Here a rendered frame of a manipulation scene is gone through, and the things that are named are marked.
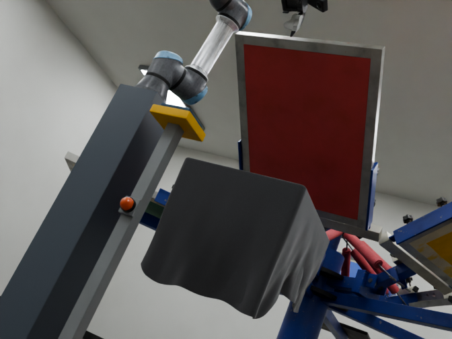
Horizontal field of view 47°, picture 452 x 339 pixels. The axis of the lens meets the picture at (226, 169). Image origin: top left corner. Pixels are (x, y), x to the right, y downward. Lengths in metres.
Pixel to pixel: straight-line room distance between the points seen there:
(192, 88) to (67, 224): 0.77
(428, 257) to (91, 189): 1.47
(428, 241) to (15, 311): 1.64
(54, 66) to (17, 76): 0.51
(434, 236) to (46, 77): 4.73
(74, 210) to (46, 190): 4.47
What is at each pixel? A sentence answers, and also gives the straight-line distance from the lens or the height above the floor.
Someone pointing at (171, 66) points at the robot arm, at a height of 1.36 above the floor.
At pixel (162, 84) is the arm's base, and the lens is 2.15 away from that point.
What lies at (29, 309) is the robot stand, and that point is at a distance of 1.91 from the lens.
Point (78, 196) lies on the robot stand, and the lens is 1.97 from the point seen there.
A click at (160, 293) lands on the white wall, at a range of 6.99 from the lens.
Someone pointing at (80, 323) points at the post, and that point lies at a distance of 1.40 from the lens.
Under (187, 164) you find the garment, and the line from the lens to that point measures 1.77.
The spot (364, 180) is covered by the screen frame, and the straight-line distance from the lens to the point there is 2.15.
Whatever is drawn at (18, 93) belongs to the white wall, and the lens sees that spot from 5.91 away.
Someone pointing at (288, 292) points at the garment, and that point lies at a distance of 1.77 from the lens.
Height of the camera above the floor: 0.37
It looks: 20 degrees up
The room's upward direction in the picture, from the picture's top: 24 degrees clockwise
